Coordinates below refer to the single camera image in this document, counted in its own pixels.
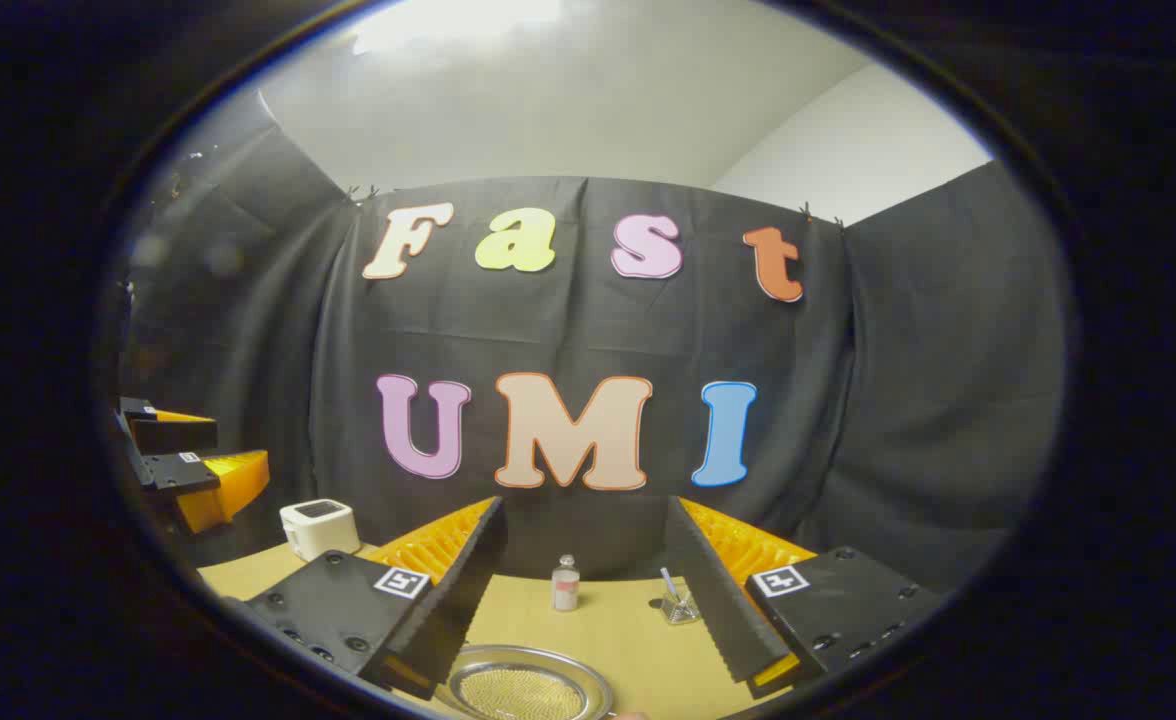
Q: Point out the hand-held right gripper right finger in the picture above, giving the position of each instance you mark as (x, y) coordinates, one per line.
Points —
(708, 590)

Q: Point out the stainless steel pot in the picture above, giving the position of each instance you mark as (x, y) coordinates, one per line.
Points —
(478, 665)

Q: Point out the white straw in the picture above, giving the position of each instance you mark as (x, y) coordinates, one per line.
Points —
(668, 580)

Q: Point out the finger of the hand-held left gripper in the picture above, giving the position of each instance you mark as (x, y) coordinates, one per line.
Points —
(173, 432)
(233, 485)

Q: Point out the white toaster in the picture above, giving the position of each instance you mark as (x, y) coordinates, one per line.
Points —
(318, 530)

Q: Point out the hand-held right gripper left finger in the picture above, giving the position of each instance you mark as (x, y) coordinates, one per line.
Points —
(458, 600)

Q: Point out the heap of yellow soybeans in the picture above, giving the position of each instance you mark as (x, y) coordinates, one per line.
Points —
(523, 695)

